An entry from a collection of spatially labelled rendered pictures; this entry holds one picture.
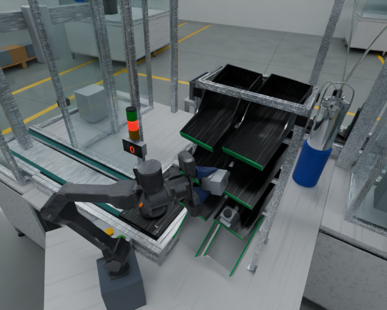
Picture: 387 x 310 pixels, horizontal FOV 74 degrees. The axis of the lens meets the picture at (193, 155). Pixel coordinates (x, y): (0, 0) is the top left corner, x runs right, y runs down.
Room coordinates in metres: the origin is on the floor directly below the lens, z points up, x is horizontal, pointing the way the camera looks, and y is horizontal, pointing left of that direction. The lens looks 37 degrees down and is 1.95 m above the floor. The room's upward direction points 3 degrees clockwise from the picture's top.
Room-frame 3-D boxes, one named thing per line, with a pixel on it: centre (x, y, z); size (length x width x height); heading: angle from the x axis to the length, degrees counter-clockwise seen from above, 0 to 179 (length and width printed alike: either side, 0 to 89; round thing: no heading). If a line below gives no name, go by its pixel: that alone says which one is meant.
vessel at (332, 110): (1.25, -0.73, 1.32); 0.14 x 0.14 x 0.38
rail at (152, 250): (0.85, 0.50, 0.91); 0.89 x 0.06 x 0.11; 61
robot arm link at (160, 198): (0.46, 0.10, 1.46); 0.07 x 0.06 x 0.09; 116
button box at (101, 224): (0.70, 0.36, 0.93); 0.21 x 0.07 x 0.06; 61
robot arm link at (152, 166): (0.47, 0.13, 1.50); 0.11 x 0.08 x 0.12; 84
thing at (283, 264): (1.24, -0.03, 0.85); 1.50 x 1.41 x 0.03; 61
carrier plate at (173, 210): (0.85, 0.18, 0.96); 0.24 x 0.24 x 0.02; 61
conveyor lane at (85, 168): (1.02, 0.43, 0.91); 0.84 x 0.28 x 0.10; 61
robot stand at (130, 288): (0.48, 0.25, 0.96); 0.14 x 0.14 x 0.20; 25
